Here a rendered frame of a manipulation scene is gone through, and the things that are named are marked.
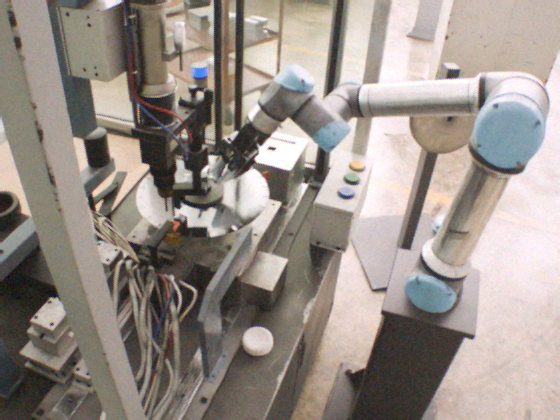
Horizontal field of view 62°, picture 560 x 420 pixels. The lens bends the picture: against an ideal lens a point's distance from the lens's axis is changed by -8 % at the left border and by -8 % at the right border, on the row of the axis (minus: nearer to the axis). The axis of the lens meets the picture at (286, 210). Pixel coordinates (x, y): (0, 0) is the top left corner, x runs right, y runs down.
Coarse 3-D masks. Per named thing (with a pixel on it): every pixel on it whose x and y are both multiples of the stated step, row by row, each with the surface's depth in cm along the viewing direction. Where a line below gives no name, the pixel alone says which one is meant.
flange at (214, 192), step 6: (186, 180) 126; (210, 180) 127; (210, 186) 123; (216, 186) 125; (222, 186) 125; (210, 192) 123; (216, 192) 123; (222, 192) 123; (186, 198) 121; (192, 198) 121; (198, 198) 121; (204, 198) 121; (210, 198) 121; (216, 198) 122; (192, 204) 120; (198, 204) 120; (204, 204) 120; (210, 204) 121
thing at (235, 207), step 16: (208, 160) 135; (176, 176) 129; (240, 176) 131; (256, 176) 131; (144, 192) 123; (224, 192) 125; (240, 192) 125; (256, 192) 126; (144, 208) 118; (160, 208) 119; (192, 208) 119; (208, 208) 120; (224, 208) 120; (240, 208) 121; (256, 208) 121; (160, 224) 115; (192, 224) 115; (208, 224) 115; (224, 224) 116
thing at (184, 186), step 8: (192, 176) 111; (200, 176) 112; (176, 184) 114; (184, 184) 114; (192, 184) 113; (200, 184) 113; (176, 192) 113; (184, 192) 113; (192, 192) 113; (200, 192) 114; (176, 200) 115; (184, 200) 116; (176, 208) 116
